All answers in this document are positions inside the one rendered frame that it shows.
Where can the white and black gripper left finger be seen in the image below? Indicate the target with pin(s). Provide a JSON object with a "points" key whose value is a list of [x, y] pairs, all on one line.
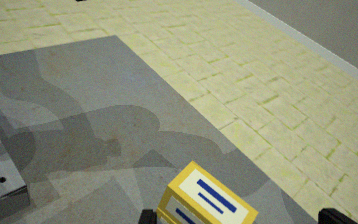
{"points": [[148, 217]]}

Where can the yellow butter carton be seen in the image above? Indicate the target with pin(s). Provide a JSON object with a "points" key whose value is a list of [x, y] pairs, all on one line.
{"points": [[163, 217], [196, 197]]}

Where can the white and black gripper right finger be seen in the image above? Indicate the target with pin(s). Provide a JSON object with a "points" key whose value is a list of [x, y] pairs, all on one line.
{"points": [[333, 216]]}

